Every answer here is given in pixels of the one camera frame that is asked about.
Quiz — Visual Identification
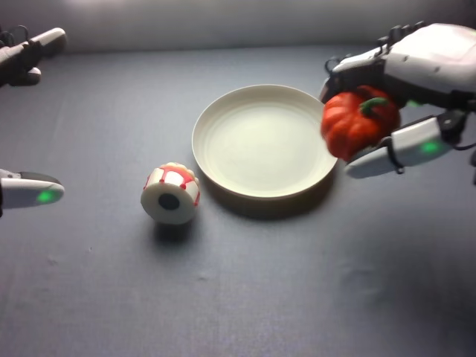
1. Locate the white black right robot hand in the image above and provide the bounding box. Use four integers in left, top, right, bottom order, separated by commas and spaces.
319, 20, 476, 180

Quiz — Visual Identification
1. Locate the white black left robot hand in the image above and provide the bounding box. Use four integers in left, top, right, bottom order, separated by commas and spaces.
0, 25, 68, 219

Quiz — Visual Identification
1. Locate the orange toy pumpkin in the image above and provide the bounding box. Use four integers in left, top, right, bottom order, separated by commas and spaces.
320, 85, 402, 163

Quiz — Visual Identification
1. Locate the toy strawberry cream cake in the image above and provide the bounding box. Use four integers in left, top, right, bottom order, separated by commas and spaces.
140, 161, 202, 226

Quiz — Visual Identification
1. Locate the round white plate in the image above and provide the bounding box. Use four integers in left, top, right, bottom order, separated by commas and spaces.
191, 83, 340, 200

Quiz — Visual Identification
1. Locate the grey table cloth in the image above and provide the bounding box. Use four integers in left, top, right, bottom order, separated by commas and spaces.
0, 44, 476, 357

